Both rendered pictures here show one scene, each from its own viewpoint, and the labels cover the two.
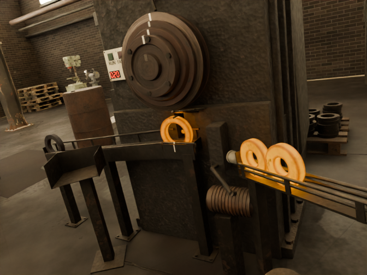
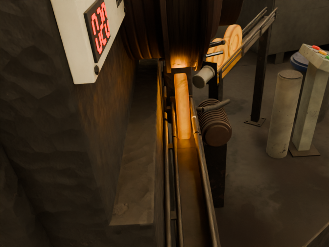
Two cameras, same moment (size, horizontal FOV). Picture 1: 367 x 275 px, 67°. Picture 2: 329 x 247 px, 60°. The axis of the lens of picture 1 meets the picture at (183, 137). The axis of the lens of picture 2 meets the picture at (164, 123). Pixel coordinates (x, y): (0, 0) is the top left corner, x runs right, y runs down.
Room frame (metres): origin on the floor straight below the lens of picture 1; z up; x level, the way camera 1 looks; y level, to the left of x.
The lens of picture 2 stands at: (1.81, 0.62, 1.17)
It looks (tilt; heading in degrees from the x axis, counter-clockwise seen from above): 34 degrees down; 240
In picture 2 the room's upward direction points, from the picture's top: 5 degrees counter-clockwise
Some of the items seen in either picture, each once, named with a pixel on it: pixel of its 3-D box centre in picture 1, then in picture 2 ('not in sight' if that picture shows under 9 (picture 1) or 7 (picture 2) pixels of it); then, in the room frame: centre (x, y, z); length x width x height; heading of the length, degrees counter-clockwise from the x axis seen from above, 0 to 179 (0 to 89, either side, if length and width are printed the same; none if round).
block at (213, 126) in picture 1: (219, 146); (177, 91); (1.30, -0.17, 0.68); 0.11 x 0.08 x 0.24; 148
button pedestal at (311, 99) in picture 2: not in sight; (310, 103); (0.43, -0.15, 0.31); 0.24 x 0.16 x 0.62; 58
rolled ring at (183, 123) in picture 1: (176, 133); (181, 106); (1.42, 0.03, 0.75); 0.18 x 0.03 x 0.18; 58
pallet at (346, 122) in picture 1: (286, 121); not in sight; (2.97, -1.18, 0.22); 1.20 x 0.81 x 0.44; 56
